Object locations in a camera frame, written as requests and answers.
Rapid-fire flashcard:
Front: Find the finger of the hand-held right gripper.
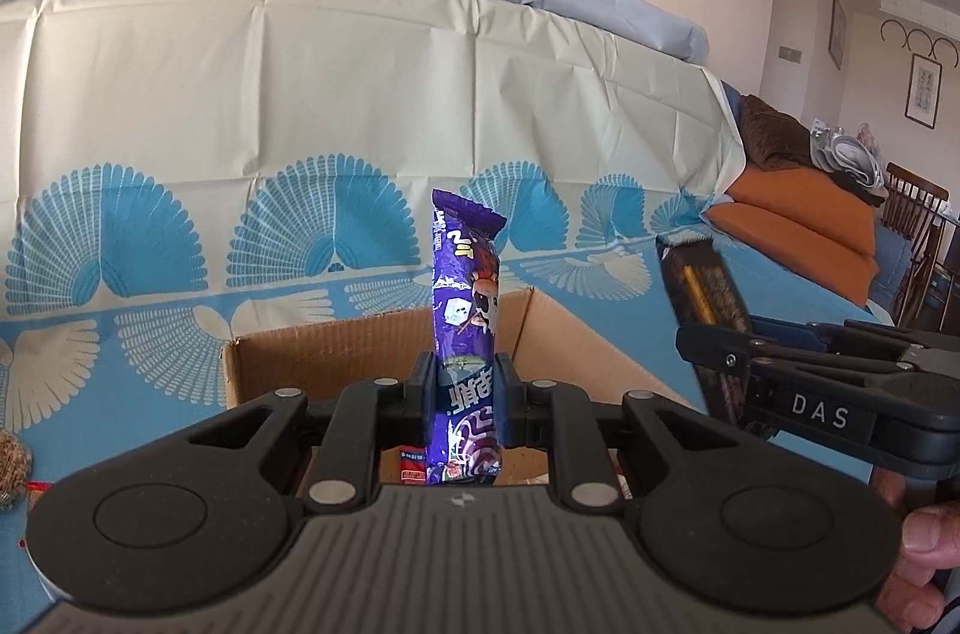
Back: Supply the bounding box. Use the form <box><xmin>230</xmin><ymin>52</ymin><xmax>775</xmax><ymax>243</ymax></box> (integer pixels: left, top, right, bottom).
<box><xmin>806</xmin><ymin>317</ymin><xmax>960</xmax><ymax>356</ymax></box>
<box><xmin>675</xmin><ymin>322</ymin><xmax>910</xmax><ymax>384</ymax></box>

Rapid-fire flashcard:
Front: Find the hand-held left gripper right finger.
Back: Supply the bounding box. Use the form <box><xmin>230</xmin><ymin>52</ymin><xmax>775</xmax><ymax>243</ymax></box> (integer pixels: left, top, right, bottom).
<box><xmin>495</xmin><ymin>355</ymin><xmax>751</xmax><ymax>515</ymax></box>

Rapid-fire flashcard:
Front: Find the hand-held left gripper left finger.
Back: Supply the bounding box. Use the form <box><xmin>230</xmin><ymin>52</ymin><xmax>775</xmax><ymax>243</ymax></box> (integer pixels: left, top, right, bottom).
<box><xmin>176</xmin><ymin>352</ymin><xmax>437</xmax><ymax>515</ymax></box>

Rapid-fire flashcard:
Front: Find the dark brown snack packet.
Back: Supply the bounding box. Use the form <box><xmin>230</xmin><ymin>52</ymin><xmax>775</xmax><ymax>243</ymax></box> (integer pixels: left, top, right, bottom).
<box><xmin>658</xmin><ymin>236</ymin><xmax>781</xmax><ymax>441</ymax></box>

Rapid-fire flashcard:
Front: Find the red white label snack packet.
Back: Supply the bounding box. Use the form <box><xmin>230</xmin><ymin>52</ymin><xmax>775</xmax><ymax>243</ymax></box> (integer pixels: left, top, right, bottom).
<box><xmin>397</xmin><ymin>446</ymin><xmax>430</xmax><ymax>485</ymax></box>

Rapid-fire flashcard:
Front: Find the purple snack packet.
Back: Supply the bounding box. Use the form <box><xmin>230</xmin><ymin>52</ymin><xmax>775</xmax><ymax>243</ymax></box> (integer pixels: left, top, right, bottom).
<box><xmin>424</xmin><ymin>187</ymin><xmax>508</xmax><ymax>489</ymax></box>

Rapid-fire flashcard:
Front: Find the brown cardboard box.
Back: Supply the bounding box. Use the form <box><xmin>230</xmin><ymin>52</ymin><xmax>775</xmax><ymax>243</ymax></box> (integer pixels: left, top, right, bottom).
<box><xmin>221</xmin><ymin>287</ymin><xmax>713</xmax><ymax>500</ymax></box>

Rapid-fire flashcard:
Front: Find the person's right hand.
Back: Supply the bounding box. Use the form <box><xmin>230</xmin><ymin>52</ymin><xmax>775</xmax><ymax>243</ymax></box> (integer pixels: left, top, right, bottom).
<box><xmin>874</xmin><ymin>472</ymin><xmax>960</xmax><ymax>634</ymax></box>

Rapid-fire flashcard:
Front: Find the orange cushion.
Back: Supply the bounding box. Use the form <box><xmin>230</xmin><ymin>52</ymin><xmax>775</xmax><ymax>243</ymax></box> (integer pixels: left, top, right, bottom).
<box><xmin>705</xmin><ymin>202</ymin><xmax>880</xmax><ymax>309</ymax></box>
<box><xmin>727</xmin><ymin>165</ymin><xmax>878</xmax><ymax>258</ymax></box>

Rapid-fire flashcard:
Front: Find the wooden chair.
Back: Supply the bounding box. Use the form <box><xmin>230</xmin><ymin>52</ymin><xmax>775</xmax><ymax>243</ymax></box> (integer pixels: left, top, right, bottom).
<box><xmin>879</xmin><ymin>161</ymin><xmax>950</xmax><ymax>327</ymax></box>

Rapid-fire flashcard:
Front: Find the pile of grey clothes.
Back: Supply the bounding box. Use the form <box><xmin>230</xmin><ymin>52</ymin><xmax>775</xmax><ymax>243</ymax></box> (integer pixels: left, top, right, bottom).
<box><xmin>806</xmin><ymin>119</ymin><xmax>890</xmax><ymax>207</ymax></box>

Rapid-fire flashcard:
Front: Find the brown cloth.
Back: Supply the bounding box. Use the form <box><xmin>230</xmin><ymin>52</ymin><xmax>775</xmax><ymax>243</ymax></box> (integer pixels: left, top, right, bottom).
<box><xmin>739</xmin><ymin>94</ymin><xmax>823</xmax><ymax>170</ymax></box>

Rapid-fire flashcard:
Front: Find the blue fan printed cloth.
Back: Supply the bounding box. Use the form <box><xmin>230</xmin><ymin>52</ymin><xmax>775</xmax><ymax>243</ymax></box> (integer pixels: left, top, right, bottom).
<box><xmin>0</xmin><ymin>0</ymin><xmax>897</xmax><ymax>634</ymax></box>

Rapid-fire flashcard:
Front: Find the clear nut bar packet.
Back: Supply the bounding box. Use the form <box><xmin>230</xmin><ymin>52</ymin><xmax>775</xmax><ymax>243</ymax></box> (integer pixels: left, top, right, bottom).
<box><xmin>0</xmin><ymin>430</ymin><xmax>33</xmax><ymax>515</ymax></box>

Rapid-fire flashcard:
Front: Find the framed calligraphy wall picture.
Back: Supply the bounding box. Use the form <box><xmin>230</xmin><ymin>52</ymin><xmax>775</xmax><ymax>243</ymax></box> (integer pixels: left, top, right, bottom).
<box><xmin>905</xmin><ymin>55</ymin><xmax>943</xmax><ymax>131</ymax></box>

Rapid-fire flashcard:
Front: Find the black ring wall decoration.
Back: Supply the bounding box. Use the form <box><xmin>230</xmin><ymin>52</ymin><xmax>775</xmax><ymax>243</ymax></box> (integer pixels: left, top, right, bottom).
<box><xmin>881</xmin><ymin>19</ymin><xmax>960</xmax><ymax>62</ymax></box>

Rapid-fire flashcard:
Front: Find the small framed wall picture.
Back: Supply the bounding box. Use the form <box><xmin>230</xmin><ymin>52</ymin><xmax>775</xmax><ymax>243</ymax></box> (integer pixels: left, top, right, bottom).
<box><xmin>827</xmin><ymin>0</ymin><xmax>849</xmax><ymax>71</ymax></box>

